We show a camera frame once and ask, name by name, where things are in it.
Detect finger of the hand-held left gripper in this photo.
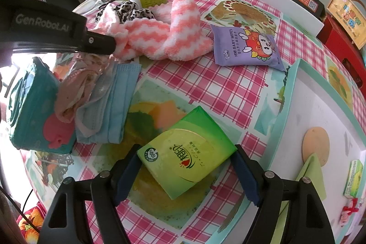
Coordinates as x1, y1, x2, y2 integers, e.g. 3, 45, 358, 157
83, 29, 118, 56

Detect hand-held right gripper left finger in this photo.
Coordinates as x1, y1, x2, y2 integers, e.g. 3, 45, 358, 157
40, 143, 143, 244

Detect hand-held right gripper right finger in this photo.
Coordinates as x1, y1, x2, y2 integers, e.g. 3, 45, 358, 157
233, 143, 336, 244

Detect leopard print scrunchie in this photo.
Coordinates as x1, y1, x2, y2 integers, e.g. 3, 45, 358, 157
96, 1, 157, 24

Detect pink cloth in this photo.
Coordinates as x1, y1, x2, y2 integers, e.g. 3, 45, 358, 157
54, 57, 113, 124

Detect pink white striped towel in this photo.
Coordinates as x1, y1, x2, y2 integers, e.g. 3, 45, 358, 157
94, 0, 213, 62

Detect large green tissue pack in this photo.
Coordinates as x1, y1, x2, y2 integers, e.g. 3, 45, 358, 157
137, 106, 238, 200

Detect light green cloth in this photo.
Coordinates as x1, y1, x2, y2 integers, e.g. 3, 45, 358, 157
267, 153, 327, 244

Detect round wooden disc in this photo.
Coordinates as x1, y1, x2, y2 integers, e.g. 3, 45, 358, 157
302, 127, 331, 167

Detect teal tissue pack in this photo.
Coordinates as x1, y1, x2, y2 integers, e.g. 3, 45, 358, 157
8, 57, 77, 155

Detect white tray teal rim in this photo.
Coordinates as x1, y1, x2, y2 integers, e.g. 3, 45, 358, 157
217, 58, 366, 244

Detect small green tissue pack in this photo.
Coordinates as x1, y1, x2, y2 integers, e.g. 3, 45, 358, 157
342, 160, 363, 198

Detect red bow hair clip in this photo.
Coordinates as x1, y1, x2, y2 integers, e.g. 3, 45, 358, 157
339, 198, 360, 226

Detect purple baby wipes pack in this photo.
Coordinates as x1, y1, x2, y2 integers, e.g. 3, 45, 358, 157
210, 24, 286, 71

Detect blue face mask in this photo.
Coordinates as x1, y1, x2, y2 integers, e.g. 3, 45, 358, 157
75, 62, 141, 145

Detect orange floral cloth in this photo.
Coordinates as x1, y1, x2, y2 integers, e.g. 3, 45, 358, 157
16, 202, 48, 244

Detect red cardboard box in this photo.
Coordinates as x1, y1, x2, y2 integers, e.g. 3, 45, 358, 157
316, 15, 366, 84

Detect yellow gift box with handle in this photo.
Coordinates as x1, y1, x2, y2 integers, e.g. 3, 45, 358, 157
326, 0, 366, 49

